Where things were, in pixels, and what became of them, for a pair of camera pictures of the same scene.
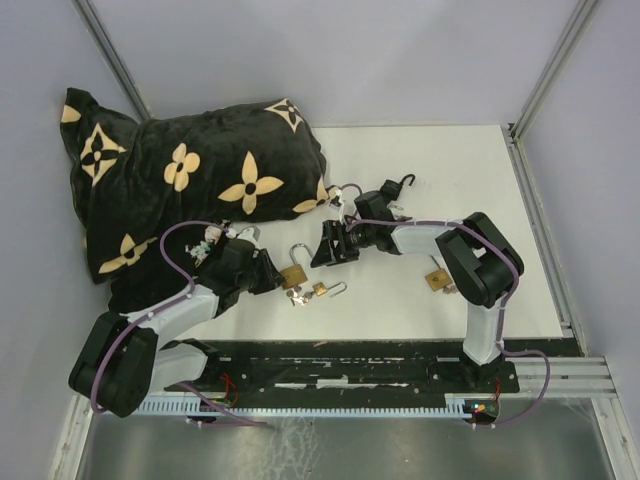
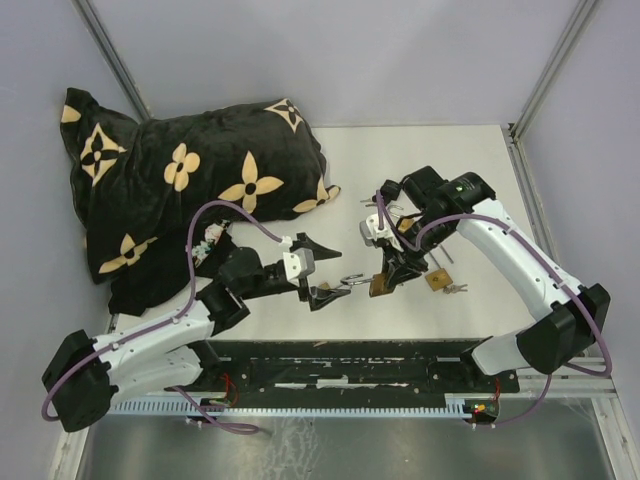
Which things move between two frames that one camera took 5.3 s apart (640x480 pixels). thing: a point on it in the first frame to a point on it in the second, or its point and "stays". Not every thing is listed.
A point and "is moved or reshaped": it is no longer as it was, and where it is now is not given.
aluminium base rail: [570, 377] stays
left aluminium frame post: [108, 54] stays
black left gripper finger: [266, 274] to [320, 252]
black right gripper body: [357, 237] to [396, 256]
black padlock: [391, 189] stays
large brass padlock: [294, 275] is moved or reshaped
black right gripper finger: [332, 249] to [392, 277]
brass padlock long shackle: [439, 278] stays
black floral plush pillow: [134, 181] stays
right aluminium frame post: [581, 13] stays
